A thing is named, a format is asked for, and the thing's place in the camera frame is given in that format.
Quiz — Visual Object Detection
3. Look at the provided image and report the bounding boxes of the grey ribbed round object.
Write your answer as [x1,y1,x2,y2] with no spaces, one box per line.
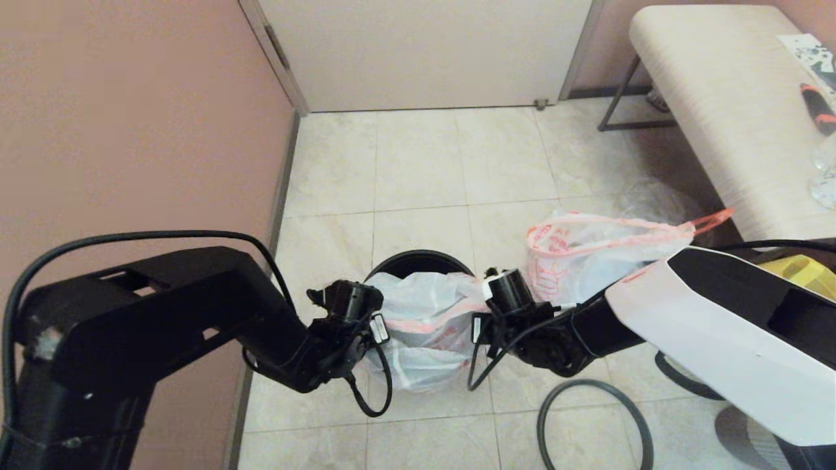
[714,403,784,470]

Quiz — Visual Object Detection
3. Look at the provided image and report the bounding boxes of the clear crumpled plastic wrap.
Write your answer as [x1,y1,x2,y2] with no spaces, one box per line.
[809,134,836,210]

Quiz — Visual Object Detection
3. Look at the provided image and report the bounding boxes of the white door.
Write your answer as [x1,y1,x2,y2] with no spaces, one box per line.
[258,0,592,113]

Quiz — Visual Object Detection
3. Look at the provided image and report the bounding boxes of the clear plastic bag dark contents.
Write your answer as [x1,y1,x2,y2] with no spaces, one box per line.
[617,180,713,226]

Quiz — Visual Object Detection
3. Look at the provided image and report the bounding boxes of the white trash bag red print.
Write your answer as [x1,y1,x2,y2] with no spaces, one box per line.
[366,271,492,394]

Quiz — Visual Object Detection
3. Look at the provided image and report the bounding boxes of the black cable with connector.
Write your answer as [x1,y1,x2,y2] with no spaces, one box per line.
[346,339,394,418]

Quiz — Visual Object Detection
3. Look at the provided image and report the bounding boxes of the grey bin ring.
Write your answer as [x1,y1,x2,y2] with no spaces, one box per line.
[537,379,654,470]

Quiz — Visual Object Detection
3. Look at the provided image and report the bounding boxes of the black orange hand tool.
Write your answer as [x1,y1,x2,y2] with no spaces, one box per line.
[800,82,836,135]

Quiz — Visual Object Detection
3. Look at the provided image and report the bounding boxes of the used white drawstring trash bag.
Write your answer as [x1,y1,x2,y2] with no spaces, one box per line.
[526,208,735,309]

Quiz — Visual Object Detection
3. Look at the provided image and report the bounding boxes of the black white printed paper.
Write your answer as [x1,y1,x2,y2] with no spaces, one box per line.
[777,33,836,92]

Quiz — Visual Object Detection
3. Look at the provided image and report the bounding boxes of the long black arm cable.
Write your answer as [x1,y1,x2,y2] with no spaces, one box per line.
[0,230,298,418]

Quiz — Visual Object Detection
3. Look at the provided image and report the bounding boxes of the yellow plastic shopping bag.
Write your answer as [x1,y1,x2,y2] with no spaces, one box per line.
[758,255,836,302]

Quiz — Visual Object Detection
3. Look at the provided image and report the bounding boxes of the beige wooden table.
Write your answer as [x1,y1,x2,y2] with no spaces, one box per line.
[630,5,836,242]

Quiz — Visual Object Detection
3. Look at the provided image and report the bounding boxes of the black trash bin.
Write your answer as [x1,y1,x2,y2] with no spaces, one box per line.
[364,250,475,283]

